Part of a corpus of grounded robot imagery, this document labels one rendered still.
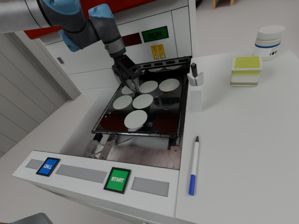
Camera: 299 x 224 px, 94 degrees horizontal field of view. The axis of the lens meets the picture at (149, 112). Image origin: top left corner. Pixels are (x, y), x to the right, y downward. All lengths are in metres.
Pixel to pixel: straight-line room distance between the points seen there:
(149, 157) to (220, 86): 0.34
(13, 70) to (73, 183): 2.59
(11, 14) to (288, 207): 0.67
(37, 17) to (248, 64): 0.57
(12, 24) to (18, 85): 2.47
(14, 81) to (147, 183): 2.74
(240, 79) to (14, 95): 2.88
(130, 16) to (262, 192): 0.71
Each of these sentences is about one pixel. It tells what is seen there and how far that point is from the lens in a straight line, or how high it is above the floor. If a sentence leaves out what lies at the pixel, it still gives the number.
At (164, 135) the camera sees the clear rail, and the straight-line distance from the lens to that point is 0.49.
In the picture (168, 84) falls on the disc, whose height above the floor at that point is 0.90.
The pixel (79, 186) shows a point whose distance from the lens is 0.46.
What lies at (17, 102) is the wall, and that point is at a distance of 2.98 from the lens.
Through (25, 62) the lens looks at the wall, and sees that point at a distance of 2.98.
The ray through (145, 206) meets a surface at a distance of 0.36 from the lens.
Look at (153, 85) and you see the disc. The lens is 0.72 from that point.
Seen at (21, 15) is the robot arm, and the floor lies 1.31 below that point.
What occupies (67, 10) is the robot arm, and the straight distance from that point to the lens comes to 0.46.
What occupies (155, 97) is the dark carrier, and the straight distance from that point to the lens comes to 0.65.
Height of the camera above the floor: 1.30
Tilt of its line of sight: 43 degrees down
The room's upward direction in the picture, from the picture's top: 22 degrees counter-clockwise
